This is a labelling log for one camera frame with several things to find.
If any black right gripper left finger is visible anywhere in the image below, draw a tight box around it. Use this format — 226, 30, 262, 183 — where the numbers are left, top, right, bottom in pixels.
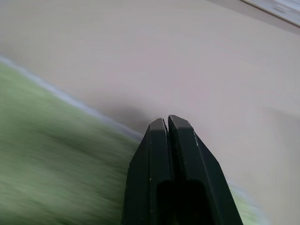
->
120, 118, 174, 225

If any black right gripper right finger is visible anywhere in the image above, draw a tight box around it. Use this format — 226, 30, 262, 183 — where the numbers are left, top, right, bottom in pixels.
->
167, 114, 244, 225

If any fluffy green towel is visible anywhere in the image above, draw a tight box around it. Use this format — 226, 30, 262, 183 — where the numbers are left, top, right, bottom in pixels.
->
0, 56, 267, 225

